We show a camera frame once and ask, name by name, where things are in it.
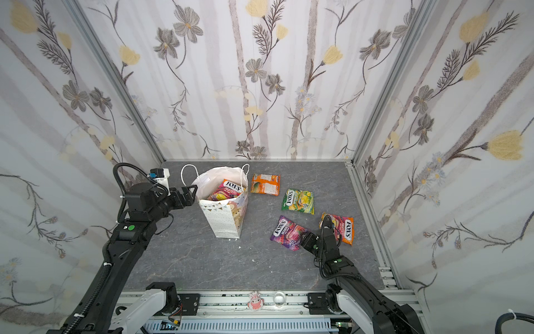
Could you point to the pink pig sticker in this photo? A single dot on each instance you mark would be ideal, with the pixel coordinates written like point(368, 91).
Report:
point(256, 302)

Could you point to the green yellow Fox's candy bag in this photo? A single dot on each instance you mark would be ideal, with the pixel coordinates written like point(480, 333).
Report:
point(298, 201)

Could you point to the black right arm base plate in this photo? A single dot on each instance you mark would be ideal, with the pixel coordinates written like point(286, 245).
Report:
point(319, 303)

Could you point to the purple Fox's berries bag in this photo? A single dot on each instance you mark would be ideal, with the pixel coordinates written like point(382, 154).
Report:
point(288, 234)

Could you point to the small orange snack packet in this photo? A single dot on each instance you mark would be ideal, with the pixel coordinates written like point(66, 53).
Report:
point(266, 184)

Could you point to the pink yellow Fox's candy bag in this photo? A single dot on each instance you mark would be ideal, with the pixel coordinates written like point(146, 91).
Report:
point(226, 190)

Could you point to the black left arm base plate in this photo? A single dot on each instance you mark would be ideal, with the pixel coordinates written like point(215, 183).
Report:
point(189, 304)

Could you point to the white cartoon paper bag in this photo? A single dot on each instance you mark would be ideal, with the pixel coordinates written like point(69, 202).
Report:
point(224, 217)

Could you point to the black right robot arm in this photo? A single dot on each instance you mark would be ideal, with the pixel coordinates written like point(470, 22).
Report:
point(350, 293)

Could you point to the white slotted cable duct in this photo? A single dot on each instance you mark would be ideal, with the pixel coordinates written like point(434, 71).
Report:
point(313, 325)

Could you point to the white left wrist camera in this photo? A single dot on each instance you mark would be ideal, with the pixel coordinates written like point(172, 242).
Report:
point(160, 176)

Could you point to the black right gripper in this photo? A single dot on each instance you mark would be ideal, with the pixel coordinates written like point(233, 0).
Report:
point(319, 243)

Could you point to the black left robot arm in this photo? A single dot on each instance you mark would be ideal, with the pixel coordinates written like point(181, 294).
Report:
point(145, 201)

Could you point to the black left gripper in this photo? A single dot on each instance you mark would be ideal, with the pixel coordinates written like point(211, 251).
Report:
point(188, 200)

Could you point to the clear round suction cup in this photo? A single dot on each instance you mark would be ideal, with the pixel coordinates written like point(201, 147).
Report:
point(279, 299)

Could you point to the red orange Fox's candy bag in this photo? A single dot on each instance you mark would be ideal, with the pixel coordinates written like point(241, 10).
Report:
point(343, 227)

